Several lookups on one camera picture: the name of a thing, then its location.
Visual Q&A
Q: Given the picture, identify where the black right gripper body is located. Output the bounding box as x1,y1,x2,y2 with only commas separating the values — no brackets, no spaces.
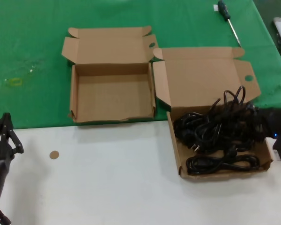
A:
256,106,281,141

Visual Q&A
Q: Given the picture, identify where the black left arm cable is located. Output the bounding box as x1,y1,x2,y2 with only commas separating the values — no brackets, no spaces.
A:
0,206,12,225

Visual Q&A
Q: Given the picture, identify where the green handled screwdriver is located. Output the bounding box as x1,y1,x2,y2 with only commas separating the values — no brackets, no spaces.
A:
217,0,241,46

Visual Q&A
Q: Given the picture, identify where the green table cloth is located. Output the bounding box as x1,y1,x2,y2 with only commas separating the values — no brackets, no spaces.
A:
0,0,281,131

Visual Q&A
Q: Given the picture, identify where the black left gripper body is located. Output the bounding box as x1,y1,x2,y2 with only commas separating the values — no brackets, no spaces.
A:
0,138,16,207

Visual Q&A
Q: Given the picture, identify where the black power cable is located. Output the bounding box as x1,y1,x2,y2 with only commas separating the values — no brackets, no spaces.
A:
209,85,265,141
173,112,225,155
186,154,260,175
196,131,265,160

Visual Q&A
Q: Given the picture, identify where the open brown cardboard box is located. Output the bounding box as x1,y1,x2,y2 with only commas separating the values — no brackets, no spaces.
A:
152,46,274,180
61,25,160,123

